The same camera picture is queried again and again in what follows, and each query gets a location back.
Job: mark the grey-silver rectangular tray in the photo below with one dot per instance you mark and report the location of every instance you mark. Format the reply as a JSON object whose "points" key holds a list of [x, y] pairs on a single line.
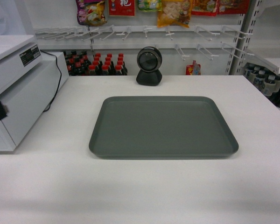
{"points": [[161, 127]]}

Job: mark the white cash register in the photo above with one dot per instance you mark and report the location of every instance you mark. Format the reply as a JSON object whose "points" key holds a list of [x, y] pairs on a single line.
{"points": [[29, 77]]}

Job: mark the yellow snack bag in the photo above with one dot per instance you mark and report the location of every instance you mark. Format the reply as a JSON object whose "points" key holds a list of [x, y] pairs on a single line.
{"points": [[174, 12]]}

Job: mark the red snack bag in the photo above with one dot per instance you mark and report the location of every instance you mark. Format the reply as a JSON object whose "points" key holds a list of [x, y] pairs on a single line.
{"points": [[121, 7]]}

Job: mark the white checkout counter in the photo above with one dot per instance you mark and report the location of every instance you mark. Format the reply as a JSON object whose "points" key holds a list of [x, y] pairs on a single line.
{"points": [[53, 178]]}

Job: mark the purple snack bag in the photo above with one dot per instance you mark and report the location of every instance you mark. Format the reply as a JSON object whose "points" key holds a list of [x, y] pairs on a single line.
{"points": [[91, 12]]}

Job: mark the black barcode scanner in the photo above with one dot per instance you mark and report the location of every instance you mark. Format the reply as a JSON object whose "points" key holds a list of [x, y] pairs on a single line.
{"points": [[149, 60]]}

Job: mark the white metal shelf unit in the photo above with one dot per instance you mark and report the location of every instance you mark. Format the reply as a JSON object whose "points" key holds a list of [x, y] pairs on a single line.
{"points": [[261, 37]]}

